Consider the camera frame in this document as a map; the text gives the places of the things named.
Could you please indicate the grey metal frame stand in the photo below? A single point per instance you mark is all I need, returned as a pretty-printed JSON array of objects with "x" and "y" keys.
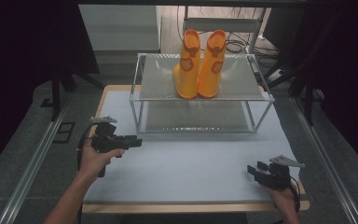
[{"x": 242, "y": 25}]

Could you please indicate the dark curtain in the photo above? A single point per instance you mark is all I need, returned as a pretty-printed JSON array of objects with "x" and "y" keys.
[
  {"x": 348, "y": 77},
  {"x": 18, "y": 62}
]

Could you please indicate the person's right hand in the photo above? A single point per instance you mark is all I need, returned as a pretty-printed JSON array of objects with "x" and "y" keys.
[{"x": 284, "y": 199}]

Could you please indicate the black floor bracket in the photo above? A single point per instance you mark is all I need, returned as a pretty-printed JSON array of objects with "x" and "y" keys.
[{"x": 64, "y": 132}]

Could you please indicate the black stand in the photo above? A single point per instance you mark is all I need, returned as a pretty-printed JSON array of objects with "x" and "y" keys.
[
  {"x": 307, "y": 93},
  {"x": 56, "y": 93}
]

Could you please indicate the yellow duck rain boot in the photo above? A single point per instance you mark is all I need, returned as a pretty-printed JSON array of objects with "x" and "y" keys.
[
  {"x": 211, "y": 71},
  {"x": 188, "y": 71}
]

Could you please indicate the white table mat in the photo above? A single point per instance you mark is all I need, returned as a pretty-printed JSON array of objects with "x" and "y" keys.
[{"x": 183, "y": 171}]

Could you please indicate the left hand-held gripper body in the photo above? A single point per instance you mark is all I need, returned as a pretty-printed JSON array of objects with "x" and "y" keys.
[{"x": 105, "y": 141}]

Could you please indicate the two-tier metal shoe rack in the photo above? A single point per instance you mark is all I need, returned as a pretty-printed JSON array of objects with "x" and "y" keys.
[{"x": 239, "y": 81}]

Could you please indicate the white board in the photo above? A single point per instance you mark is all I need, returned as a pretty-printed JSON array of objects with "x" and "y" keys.
[{"x": 119, "y": 26}]

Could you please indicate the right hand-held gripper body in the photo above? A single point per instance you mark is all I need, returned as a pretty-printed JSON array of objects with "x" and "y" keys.
[{"x": 278, "y": 177}]

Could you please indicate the person's left hand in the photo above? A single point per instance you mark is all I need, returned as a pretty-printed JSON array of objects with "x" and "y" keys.
[{"x": 94, "y": 160}]

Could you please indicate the aluminium floor rail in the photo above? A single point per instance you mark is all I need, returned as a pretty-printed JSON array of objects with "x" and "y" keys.
[
  {"x": 326, "y": 158},
  {"x": 34, "y": 165}
]

